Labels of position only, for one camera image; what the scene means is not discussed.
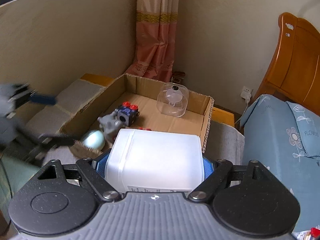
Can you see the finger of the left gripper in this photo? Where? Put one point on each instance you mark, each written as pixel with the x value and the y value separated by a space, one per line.
pixel 43 99
pixel 56 140

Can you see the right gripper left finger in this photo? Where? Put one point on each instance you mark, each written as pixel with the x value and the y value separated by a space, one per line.
pixel 91 172

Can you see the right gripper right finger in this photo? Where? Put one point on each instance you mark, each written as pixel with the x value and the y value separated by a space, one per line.
pixel 215 183

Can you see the white translucent plastic bottle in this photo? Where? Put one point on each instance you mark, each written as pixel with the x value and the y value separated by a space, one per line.
pixel 150 161

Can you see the light blue egg case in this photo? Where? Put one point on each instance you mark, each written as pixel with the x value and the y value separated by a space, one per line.
pixel 94 139

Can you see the grey cartoon figure toy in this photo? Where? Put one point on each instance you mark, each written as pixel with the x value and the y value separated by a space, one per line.
pixel 110 126

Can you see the black red blue toy block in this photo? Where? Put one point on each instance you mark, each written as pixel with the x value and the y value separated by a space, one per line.
pixel 127 113

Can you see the clear square dome container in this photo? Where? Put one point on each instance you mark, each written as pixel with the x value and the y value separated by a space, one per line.
pixel 172 99

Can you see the red toy car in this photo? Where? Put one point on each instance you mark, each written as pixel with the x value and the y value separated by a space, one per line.
pixel 145 129

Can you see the blue floral bed sheet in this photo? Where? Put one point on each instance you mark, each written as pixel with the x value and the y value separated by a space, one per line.
pixel 267 124

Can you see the cardboard box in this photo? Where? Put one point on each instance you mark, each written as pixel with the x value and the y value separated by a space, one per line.
pixel 142 92

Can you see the blue floral pillow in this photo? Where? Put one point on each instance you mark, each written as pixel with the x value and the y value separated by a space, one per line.
pixel 306 137

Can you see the wooden bed headboard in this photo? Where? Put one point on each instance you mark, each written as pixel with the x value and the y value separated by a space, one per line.
pixel 293 73

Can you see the pink orange curtain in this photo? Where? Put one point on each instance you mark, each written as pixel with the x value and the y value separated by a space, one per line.
pixel 156 22

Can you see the white wall plug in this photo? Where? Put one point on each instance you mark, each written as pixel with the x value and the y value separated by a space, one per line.
pixel 246 94

